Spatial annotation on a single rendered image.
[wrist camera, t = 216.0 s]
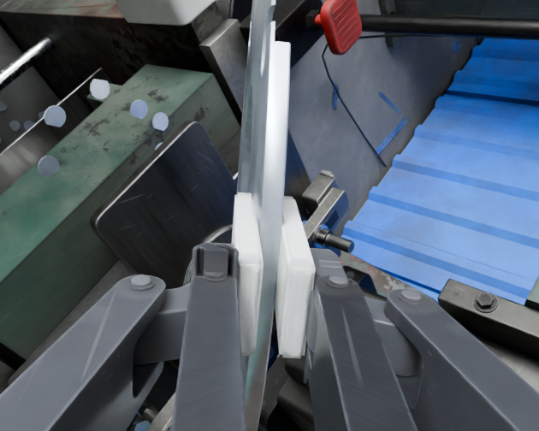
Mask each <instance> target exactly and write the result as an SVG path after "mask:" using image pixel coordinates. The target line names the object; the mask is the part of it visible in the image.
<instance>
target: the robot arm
mask: <svg viewBox="0 0 539 431"><path fill-rule="evenodd" d="M263 267H264V264H263V258H262V252H261V245H260V238H259V232H258V221H257V214H256V208H255V202H254V196H252V194H251V193H244V192H238V195H234V219H233V232H232V244H223V243H209V242H205V243H203V244H200V245H196V246H195V247H194V248H193V249H192V277H191V282H190V283H189V284H187V285H185V286H182V287H179V288H174V289H167V290H166V284H165V283H164V281H163V280H161V279H160V278H158V277H155V276H151V275H132V276H129V277H126V278H123V279H122V280H119V281H118V282H117V283H116V284H115V285H114V286H113V287H112V288H111V289H110V290H108V291H107V292H106V293H105V294H104V295H103V296H102V297H101V298H100V299H99V300H98V301H97V302H96V303H95V304H94V305H93V306H92V307H91V308H90V309H89V310H88V311H87V312H86V313H85V314H84V315H83V316H82V317H81V318H80V319H79V320H78V321H77V322H76V323H75V324H74V325H73V326H72V327H71V328H69V329H68V330H67V331H66V332H65V333H64V334H63V335H62V336H61V337H60V338H59V339H58V340H57V341H56V342H55V343H54V344H53V345H52V346H51V347H49V348H48V349H47V350H46V351H45V352H44V353H43V354H42V355H41V356H40V357H39V358H38V359H37V360H36V361H35V362H34V363H33V364H32V365H31V366H29V367H28V368H27V369H26V370H25V371H24V372H23V373H22V374H21V375H20V376H19V377H18V378H17V379H16V380H15V381H14V382H13V383H12V384H11V385H9V386H8V387H7V388H6V389H5V390H4V391H3V392H2V393H1V394H0V431H127V428H128V427H129V425H130V423H131V422H132V420H133V419H134V417H135V416H136V414H137V412H138V411H139V408H140V407H141V405H142V404H143V403H144V401H145V399H146V397H147V396H148V394H149V392H150V391H151V389H152V388H153V386H154V384H155V383H156V381H157V379H158V377H159V376H160V374H161V373H162V371H163V362H165V361H170V360H175V359H180V365H179V371H178V378H177V384H176V391H175V402H174V409H173V415H172V422H171V429H170V431H246V411H245V396H244V382H243V368H242V356H251V355H252V352H255V351H256V342H257V332H258V314H259V305H260V295H261V285H262V276H263ZM275 321H276V331H277V339H278V349H279V354H282V357H284V358H299V359H300V358H301V356H304V355H305V346H306V340H307V344H308V346H307V353H306V359H305V372H304V379H303V383H307V380H308V381H309V388H310V395H311V407H312V413H313V420H314V426H315V431H539V392H538V391H537V390H536V389H535V388H533V387H532V386H531V385H530V384H529V383H528V382H526V381H525V380H524V379H523V378H522V377H521V376H519V375H518V374H517V373H516V372H515V371H513V370H512V369H511V368H510V367H509V366H508V365H506V364H505V363H504V362H503V361H502V360H501V359H499V358H498V357H497V356H496V355H495V354H494V353H493V352H492V351H491V350H490V349H489V348H488V347H486V346H485V345H484V344H483V343H482V342H481V341H479V340H478V339H477V338H476V337H475V336H474V335H472V334H471V333H470V332H469V331H468V330H467V329H465V328H464V327H463V326H462V325H461V324H460V323H458V322H457V321H456V320H455V319H454V318H453V317H451V316H450V315H449V314H448V313H447V312H446V311H445V310H444V309H443V308H442V307H441V306H440V305H438V304H437V303H436V302H435V301H434V300H433V299H431V298H430V297H428V296H426V295H425V294H423V293H421V292H418V291H416V290H413V289H408V288H406V289H395V290H392V291H390V292H388V295H387V299H386V302H384V301H380V300H376V299H373V298H367V297H365V296H364V294H363V292H362V290H361V287H360V285H359V284H358V283H357V282H356V281H354V280H352V279H349V278H347V276H346V274H345V271H344V269H343V268H342V265H341V261H340V259H339V257H338V255H336V254H335V253H334V252H332V251H331V250H330V249H317V248H309V245H308V242H307V238H306V236H305V230H304V228H303V224H302V221H301V219H300V215H299V210H298V207H297V204H296V201H295V199H293V197H290V196H284V199H283V211H282V223H281V241H280V251H279V262H278V271H277V280H276V290H275ZM422 365H423V367H422Z"/></svg>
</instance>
